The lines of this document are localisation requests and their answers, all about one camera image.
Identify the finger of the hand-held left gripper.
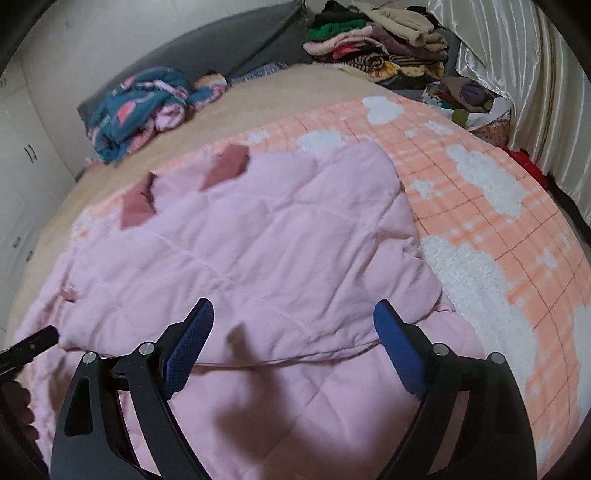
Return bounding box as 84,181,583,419
0,325,59,371

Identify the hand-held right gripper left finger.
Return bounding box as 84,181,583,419
50,298,215,480

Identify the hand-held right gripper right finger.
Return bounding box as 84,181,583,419
373,299,539,480

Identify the pink quilted jacket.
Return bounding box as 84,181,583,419
7,141,490,480

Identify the bag of clothes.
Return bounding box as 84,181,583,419
422,76,513,146

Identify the pile of folded clothes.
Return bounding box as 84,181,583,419
302,0,451,90

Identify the person's left hand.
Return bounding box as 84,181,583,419
0,382,40,446

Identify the orange plaid cloud blanket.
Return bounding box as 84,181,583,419
69,95,591,476

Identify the white wardrobe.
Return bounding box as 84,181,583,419
0,60,77,278

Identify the red cloth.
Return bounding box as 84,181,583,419
503,145,548,185

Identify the teal patterned duvet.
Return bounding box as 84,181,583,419
88,67,229,164

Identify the blue striped pillow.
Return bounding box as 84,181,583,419
231,62,283,85

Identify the grey bed headboard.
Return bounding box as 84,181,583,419
76,0,319,125

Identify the shiny cream curtain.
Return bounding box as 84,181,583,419
425,0,591,208

